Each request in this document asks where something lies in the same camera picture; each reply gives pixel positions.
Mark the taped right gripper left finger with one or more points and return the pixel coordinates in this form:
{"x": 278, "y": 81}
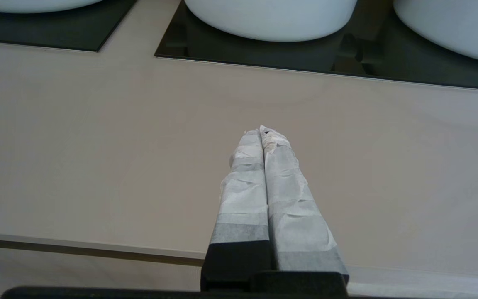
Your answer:
{"x": 243, "y": 199}

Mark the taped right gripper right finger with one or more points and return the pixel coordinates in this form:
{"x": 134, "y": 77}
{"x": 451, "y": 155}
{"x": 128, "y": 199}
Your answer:
{"x": 293, "y": 207}

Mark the white round cooking pot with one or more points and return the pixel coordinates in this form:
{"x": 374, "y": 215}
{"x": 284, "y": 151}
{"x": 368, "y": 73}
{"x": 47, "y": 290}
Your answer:
{"x": 23, "y": 5}
{"x": 454, "y": 29}
{"x": 270, "y": 20}

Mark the black glass induction cooktop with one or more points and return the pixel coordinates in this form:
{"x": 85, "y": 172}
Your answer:
{"x": 264, "y": 54}
{"x": 77, "y": 33}

